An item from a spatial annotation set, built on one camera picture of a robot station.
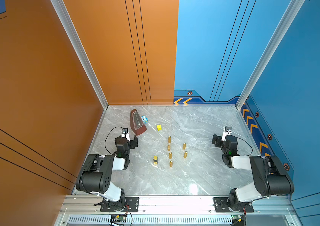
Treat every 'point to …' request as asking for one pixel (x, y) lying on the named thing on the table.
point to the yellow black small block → (156, 160)
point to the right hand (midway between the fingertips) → (221, 134)
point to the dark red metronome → (136, 123)
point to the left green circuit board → (116, 217)
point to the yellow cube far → (159, 127)
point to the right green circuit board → (236, 217)
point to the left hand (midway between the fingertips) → (128, 134)
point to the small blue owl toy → (145, 119)
